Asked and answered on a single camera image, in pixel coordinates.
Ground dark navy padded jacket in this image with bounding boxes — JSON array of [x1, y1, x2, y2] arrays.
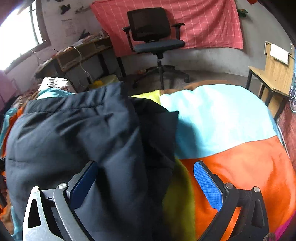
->
[[6, 82, 179, 240]]

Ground multicolour striped blanket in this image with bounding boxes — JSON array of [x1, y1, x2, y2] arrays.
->
[[0, 79, 296, 241]]

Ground blue patterned curtain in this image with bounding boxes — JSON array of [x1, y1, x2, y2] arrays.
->
[[277, 50, 296, 168]]

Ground floral pillow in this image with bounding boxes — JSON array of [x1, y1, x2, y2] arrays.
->
[[18, 76, 77, 107]]

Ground pink hanging cloth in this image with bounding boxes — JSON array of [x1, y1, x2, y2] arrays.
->
[[0, 70, 17, 110]]

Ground green plastic stool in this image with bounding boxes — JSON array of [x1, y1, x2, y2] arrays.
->
[[88, 75, 119, 89]]

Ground wooden chair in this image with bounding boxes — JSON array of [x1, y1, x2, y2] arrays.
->
[[246, 41, 295, 121]]

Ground wooden desk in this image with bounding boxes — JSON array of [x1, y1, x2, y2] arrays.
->
[[34, 36, 125, 92]]

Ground black office chair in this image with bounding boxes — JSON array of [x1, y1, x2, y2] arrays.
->
[[122, 8, 190, 90]]

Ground white cable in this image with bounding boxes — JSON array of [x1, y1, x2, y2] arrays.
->
[[31, 46, 94, 90]]

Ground red checked wall cloth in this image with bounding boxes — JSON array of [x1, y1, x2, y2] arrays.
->
[[90, 0, 243, 57]]

